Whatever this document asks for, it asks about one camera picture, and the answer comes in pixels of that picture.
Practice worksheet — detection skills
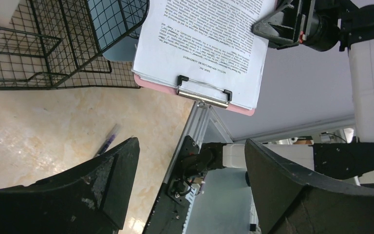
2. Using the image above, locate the light blue clipboard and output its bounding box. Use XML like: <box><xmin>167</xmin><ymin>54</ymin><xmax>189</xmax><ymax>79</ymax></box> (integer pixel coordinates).
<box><xmin>87</xmin><ymin>0</ymin><xmax>148</xmax><ymax>61</ymax></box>

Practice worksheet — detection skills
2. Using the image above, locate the pink clipboard with papers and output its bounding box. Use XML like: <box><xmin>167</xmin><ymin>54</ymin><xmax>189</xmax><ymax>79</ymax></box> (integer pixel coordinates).
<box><xmin>132</xmin><ymin>0</ymin><xmax>276</xmax><ymax>116</ymax></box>

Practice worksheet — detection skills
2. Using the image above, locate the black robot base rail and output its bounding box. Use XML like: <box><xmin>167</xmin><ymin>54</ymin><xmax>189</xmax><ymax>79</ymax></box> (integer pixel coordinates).
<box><xmin>142</xmin><ymin>102</ymin><xmax>231</xmax><ymax>234</ymax></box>

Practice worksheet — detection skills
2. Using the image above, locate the dark purple pen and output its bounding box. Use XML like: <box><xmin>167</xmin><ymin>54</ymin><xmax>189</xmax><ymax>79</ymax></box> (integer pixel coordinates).
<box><xmin>93</xmin><ymin>124</ymin><xmax>119</xmax><ymax>158</ymax></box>

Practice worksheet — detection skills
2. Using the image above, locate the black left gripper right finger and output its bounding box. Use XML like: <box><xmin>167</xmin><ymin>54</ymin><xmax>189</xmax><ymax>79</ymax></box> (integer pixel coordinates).
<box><xmin>244</xmin><ymin>139</ymin><xmax>374</xmax><ymax>234</ymax></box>

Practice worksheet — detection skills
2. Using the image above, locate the black wire mesh file rack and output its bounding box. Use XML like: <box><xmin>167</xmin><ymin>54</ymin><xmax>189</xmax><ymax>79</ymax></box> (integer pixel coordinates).
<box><xmin>0</xmin><ymin>0</ymin><xmax>138</xmax><ymax>90</ymax></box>

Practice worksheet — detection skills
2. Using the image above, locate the grey white file folder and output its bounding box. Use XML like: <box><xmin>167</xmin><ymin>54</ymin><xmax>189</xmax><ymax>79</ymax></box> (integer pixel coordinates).
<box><xmin>0</xmin><ymin>0</ymin><xmax>20</xmax><ymax>27</ymax></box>

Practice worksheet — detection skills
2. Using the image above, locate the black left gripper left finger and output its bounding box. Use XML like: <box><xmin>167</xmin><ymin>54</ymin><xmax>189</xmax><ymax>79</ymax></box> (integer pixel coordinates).
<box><xmin>0</xmin><ymin>137</ymin><xmax>140</xmax><ymax>234</ymax></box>

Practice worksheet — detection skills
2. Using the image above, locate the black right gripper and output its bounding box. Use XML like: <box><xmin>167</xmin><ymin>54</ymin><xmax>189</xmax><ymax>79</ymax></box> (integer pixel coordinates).
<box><xmin>251</xmin><ymin>0</ymin><xmax>340</xmax><ymax>52</ymax></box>

